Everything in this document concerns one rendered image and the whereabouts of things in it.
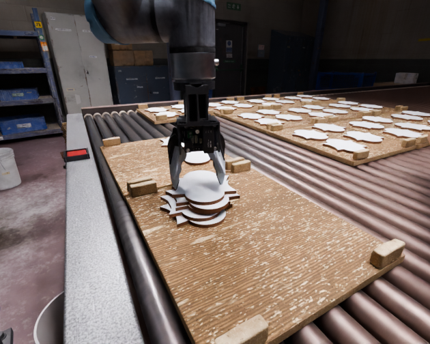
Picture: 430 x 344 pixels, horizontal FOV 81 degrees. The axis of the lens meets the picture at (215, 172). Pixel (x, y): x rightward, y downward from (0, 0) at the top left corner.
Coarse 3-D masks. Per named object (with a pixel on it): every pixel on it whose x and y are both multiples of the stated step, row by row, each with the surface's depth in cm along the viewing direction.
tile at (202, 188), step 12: (180, 180) 55; (192, 180) 55; (204, 180) 55; (216, 180) 55; (180, 192) 50; (192, 192) 50; (204, 192) 50; (216, 192) 50; (228, 192) 51; (204, 204) 47
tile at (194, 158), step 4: (192, 152) 81; (196, 152) 81; (200, 152) 81; (188, 156) 78; (192, 156) 78; (196, 156) 78; (200, 156) 78; (204, 156) 78; (208, 156) 78; (184, 160) 76; (188, 160) 75; (192, 160) 75; (196, 160) 75; (200, 160) 75; (204, 160) 75; (208, 160) 75; (192, 164) 74; (196, 164) 74; (200, 164) 74
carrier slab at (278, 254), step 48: (240, 192) 58; (288, 192) 58; (144, 240) 45; (192, 240) 43; (240, 240) 43; (288, 240) 43; (336, 240) 43; (192, 288) 34; (240, 288) 34; (288, 288) 34; (336, 288) 34; (192, 336) 28; (288, 336) 29
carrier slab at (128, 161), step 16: (128, 144) 92; (144, 144) 92; (160, 144) 92; (112, 160) 77; (128, 160) 77; (144, 160) 77; (160, 160) 77; (128, 176) 67; (144, 176) 67; (160, 176) 67; (128, 192) 58
